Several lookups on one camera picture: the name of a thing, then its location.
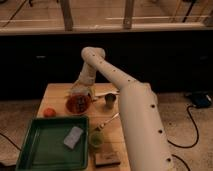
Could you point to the dark grapes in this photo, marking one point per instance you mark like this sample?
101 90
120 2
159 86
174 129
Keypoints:
81 107

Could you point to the red bowl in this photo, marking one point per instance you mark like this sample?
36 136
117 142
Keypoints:
71 103

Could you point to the green plastic tray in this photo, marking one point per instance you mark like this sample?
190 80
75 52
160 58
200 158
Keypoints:
43 148

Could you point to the metal spoon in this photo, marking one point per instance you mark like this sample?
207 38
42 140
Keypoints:
102 125

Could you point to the grey sponge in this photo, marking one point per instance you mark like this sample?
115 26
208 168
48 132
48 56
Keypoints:
73 137

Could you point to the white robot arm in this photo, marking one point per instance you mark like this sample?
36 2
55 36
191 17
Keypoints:
145 138

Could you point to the green cup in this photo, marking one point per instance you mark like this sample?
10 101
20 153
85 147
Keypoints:
96 139

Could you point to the orange tomato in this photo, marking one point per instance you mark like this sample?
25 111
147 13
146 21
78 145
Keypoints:
49 112

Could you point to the small metal cup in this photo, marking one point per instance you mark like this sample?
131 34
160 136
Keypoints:
110 100

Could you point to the white utensil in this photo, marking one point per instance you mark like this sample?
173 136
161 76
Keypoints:
102 94

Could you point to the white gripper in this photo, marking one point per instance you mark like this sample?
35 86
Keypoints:
81 89

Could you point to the brown wooden block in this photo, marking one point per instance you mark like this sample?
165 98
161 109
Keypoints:
106 159

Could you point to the blue black device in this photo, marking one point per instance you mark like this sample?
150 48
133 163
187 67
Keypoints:
201 100

